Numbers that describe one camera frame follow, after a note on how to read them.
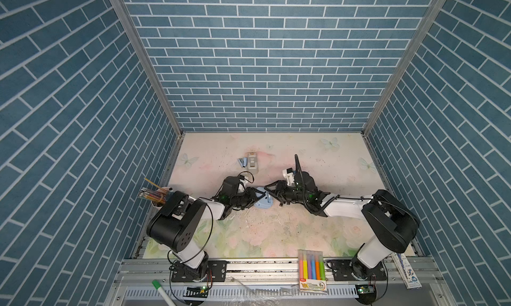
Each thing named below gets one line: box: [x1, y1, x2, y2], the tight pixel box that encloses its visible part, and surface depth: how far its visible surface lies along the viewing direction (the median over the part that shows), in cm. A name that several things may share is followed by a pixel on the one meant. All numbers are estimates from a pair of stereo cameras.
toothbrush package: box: [390, 252, 422, 290], surface depth 75 cm
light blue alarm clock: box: [254, 186, 274, 209], surface depth 88 cm
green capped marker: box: [151, 279, 175, 306], surface depth 71 cm
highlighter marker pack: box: [298, 249, 328, 295], surface depth 74 cm
